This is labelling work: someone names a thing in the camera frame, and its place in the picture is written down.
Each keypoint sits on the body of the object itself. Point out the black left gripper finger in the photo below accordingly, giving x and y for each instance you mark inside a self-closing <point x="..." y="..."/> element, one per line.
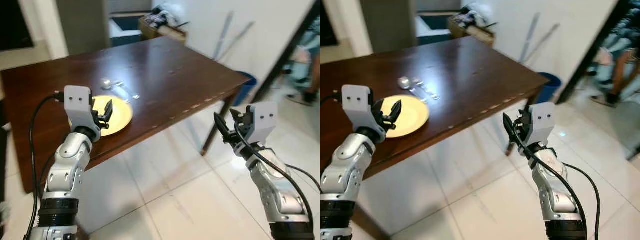
<point x="108" y="112"/>
<point x="396" y="111"/>

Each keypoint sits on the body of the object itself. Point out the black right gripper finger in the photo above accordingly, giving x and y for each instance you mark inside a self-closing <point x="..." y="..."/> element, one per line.
<point x="223" y="129"/>
<point x="510" y="130"/>

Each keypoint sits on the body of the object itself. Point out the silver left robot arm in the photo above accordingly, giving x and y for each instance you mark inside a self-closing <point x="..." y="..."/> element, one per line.
<point x="345" y="165"/>
<point x="67" y="165"/>

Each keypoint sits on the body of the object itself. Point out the round yellow plate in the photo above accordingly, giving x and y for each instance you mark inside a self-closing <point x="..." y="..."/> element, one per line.
<point x="412" y="117"/>
<point x="122" y="116"/>

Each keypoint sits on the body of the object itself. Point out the silver metal spoon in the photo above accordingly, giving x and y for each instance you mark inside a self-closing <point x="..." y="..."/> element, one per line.
<point x="106" y="83"/>
<point x="404" y="82"/>

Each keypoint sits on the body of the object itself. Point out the silver metal fork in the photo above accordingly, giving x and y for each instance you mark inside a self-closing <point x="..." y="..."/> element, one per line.
<point x="127" y="90"/>
<point x="427" y="91"/>

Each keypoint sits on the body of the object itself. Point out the blue plastic bin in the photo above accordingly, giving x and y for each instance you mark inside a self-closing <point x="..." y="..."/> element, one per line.
<point x="247" y="87"/>
<point x="550" y="86"/>

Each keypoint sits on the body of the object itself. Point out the dark brown wooden table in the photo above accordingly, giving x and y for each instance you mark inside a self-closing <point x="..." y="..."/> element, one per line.
<point x="165" y="85"/>
<point x="475" y="80"/>

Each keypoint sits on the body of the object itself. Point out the person in shorts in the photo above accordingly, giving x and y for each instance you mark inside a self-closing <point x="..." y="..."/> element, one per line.
<point x="620" y="55"/>
<point x="307" y="70"/>

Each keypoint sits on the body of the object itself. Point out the dark blue floor mat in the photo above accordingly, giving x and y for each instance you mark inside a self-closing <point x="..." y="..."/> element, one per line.
<point x="125" y="30"/>
<point x="435" y="27"/>

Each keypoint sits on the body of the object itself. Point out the grey partition panel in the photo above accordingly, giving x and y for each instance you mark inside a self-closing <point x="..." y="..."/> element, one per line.
<point x="82" y="25"/>
<point x="390" y="25"/>

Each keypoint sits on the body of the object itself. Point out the cardboard box with clutter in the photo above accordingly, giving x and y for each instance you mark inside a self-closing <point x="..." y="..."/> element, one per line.
<point x="162" y="27"/>
<point x="472" y="27"/>

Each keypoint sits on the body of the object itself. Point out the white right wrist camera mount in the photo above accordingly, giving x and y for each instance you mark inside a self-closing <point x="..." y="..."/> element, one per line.
<point x="262" y="120"/>
<point x="544" y="120"/>

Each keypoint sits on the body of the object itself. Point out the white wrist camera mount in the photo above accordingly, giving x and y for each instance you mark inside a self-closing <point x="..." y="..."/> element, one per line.
<point x="262" y="120"/>
<point x="77" y="102"/>
<point x="357" y="102"/>
<point x="544" y="120"/>

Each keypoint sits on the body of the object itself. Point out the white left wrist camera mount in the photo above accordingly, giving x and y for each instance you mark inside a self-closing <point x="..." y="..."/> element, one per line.
<point x="357" y="102"/>
<point x="77" y="102"/>

